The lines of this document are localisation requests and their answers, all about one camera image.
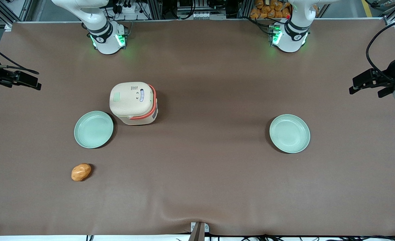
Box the cream rice cooker orange handle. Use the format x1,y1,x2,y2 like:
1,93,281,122
109,82,159,126

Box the pale green plate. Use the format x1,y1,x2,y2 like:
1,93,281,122
74,111,114,149
269,114,311,154

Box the orange-brown bread roll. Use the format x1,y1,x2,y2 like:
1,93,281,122
71,163,92,182

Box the bag of orange bread rolls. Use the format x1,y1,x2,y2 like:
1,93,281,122
250,0,292,19

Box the white power strip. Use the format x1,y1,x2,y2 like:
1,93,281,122
116,3,141,16

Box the brown table mat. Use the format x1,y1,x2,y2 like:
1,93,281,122
0,19,395,237

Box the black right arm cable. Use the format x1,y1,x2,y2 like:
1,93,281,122
0,39,40,75

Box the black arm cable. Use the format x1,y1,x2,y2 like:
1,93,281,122
0,39,40,75
366,17,395,84

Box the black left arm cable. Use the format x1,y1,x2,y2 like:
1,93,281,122
366,17,395,84

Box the grey metal camera mount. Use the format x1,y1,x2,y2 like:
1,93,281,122
190,222,210,241

